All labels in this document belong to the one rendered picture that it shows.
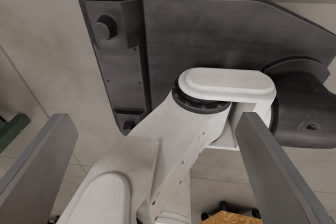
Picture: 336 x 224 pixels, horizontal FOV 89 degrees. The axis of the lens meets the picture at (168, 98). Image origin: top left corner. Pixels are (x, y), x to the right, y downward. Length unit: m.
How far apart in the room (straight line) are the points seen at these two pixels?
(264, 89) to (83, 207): 0.35
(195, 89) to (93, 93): 0.64
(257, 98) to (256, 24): 0.19
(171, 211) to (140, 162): 0.86
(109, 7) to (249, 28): 0.32
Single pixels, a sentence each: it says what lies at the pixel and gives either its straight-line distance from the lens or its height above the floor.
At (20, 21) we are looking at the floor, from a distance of 0.89.
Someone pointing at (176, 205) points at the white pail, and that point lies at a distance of 1.13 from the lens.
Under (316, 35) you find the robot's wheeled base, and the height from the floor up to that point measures 0.17.
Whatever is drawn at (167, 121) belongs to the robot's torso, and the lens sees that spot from 0.34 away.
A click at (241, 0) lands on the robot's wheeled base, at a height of 0.17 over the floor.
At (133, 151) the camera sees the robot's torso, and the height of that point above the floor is 0.46.
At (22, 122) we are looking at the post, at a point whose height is 0.05.
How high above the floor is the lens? 0.60
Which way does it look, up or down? 48 degrees down
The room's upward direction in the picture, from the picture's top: 170 degrees counter-clockwise
